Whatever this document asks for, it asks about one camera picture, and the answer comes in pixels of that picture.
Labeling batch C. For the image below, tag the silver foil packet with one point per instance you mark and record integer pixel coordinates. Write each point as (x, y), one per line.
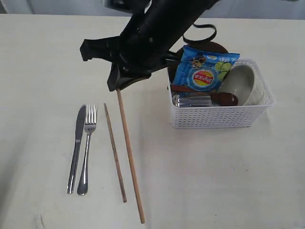
(191, 100)

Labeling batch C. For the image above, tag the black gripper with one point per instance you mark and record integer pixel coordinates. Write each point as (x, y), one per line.
(142, 48)

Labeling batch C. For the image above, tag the dark brown wooden spoon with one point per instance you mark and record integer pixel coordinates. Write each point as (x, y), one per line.
(218, 99)

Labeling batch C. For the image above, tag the dark brown round plate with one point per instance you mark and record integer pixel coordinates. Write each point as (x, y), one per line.
(205, 46)

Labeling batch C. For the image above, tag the brown wooden chopstick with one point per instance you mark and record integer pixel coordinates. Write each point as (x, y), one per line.
(130, 157)
(117, 164)

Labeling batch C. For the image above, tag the silver metal table knife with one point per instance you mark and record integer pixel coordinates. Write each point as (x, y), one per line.
(77, 144)

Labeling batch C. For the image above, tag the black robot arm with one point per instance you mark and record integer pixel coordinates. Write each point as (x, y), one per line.
(190, 10)

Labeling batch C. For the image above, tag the pale green ceramic bowl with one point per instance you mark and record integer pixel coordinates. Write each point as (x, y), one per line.
(243, 82)

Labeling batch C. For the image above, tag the blue potato chips bag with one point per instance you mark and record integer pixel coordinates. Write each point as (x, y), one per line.
(203, 71)

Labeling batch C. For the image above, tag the white perforated plastic basket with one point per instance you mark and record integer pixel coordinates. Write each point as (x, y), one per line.
(223, 116)

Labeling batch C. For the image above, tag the silver metal fork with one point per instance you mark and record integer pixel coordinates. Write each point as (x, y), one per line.
(89, 127)

